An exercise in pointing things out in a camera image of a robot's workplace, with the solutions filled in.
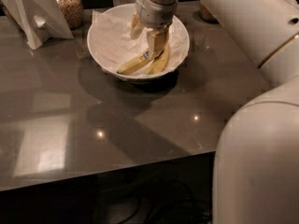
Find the left glass jar of cereal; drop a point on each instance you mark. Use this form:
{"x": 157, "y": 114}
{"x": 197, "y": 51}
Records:
{"x": 73, "y": 12}

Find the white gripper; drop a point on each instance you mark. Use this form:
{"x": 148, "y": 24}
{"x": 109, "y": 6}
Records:
{"x": 153, "y": 12}

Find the rear yellow banana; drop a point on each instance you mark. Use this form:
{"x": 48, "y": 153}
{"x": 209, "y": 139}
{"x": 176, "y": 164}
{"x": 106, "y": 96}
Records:
{"x": 159, "y": 63}

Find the white folded card stand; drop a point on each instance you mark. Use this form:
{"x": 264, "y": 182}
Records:
{"x": 39, "y": 19}

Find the white paper liner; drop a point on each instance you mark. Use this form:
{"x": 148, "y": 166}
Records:
{"x": 112, "y": 41}

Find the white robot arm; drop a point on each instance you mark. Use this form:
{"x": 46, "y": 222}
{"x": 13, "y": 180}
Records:
{"x": 256, "y": 165}

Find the banana with sticker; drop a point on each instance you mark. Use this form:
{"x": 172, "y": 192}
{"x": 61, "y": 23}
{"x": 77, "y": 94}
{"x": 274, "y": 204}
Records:
{"x": 138, "y": 62}

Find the white bowl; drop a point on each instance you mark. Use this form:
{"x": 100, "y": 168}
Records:
{"x": 99, "y": 38}

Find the right glass jar of nuts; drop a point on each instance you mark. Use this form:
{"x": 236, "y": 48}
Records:
{"x": 206, "y": 15}

